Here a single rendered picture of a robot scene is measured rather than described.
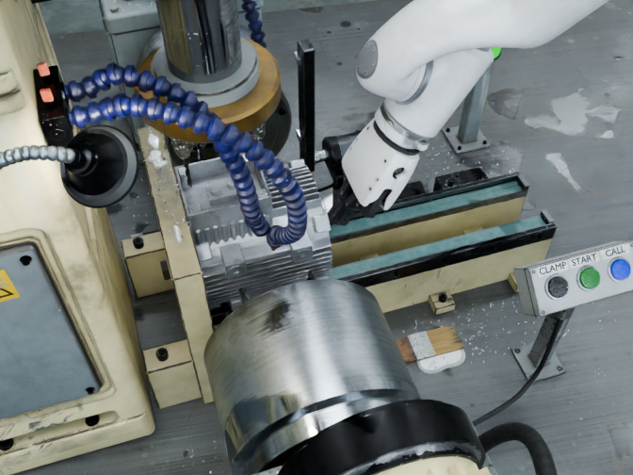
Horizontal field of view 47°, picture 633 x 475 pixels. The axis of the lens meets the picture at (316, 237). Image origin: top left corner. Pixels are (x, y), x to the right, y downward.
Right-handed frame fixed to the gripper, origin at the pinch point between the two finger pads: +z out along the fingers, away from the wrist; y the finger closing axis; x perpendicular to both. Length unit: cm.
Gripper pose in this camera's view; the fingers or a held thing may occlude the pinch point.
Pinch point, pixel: (342, 211)
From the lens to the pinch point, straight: 108.8
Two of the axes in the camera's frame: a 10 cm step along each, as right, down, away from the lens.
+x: -8.3, -1.2, -5.5
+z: -4.8, 6.7, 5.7
